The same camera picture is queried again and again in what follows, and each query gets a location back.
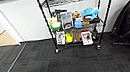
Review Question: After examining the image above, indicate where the small yellow toy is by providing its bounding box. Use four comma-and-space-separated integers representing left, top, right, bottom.
64, 32, 75, 45

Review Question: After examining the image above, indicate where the white box with dark picture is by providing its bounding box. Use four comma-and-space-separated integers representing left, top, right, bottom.
54, 30, 67, 46

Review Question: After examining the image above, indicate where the green and white bowl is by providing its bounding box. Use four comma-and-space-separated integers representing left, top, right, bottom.
50, 20, 63, 33

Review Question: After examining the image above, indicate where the black and white picture box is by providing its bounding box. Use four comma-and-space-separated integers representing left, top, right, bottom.
59, 11, 75, 31

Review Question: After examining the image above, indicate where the small blue box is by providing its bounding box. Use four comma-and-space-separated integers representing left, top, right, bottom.
73, 18, 84, 29

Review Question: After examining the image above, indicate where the yellow packet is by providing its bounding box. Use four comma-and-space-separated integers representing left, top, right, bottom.
48, 16, 59, 25

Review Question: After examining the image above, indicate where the tan plush toy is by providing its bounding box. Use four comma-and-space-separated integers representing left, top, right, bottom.
71, 9, 82, 20

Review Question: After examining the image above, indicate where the small tan cardboard box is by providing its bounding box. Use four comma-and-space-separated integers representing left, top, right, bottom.
80, 16, 94, 27

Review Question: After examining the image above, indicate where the light blue plush toy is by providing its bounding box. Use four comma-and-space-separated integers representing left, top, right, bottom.
80, 5, 102, 22

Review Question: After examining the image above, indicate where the white door frame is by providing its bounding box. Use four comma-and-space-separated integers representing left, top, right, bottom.
0, 0, 27, 49

